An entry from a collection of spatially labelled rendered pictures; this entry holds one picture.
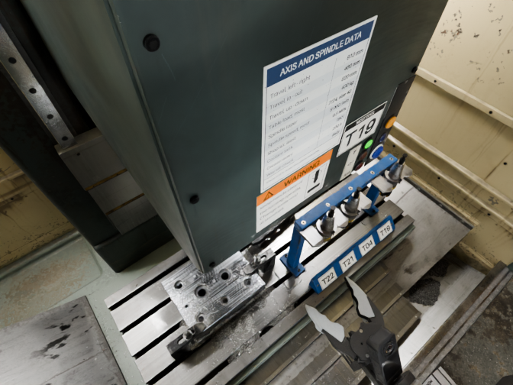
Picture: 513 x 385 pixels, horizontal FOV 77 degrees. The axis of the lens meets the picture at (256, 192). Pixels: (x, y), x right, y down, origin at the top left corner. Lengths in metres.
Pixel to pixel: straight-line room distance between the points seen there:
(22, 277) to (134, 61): 1.79
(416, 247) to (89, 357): 1.47
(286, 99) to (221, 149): 0.09
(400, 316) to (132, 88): 1.44
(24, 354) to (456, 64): 1.91
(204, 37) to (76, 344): 1.48
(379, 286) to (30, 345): 1.44
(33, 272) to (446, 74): 2.01
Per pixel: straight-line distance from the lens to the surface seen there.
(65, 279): 1.86
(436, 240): 1.68
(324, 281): 1.27
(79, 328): 1.66
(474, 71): 1.37
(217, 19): 0.27
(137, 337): 1.29
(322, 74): 0.39
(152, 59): 0.25
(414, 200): 1.71
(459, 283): 1.79
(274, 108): 0.36
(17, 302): 1.93
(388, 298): 1.55
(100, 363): 1.59
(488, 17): 1.32
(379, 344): 0.61
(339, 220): 1.06
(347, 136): 0.55
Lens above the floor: 2.10
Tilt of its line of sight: 54 degrees down
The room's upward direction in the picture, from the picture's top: straight up
